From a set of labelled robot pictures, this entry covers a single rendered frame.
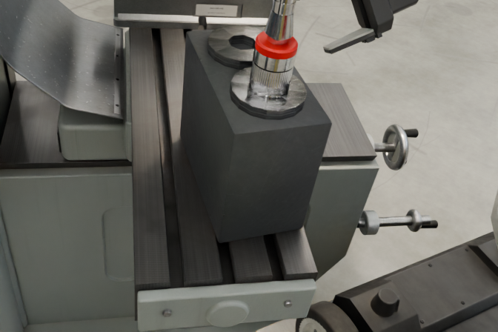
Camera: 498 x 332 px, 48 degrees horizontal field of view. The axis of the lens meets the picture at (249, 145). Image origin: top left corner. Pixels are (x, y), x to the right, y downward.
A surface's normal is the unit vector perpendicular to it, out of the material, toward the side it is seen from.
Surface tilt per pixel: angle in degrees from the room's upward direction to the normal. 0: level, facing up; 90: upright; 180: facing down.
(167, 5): 90
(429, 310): 0
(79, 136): 90
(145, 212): 0
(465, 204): 0
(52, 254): 90
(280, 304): 90
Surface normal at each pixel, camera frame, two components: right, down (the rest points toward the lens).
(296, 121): 0.13, -0.75
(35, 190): 0.17, 0.66
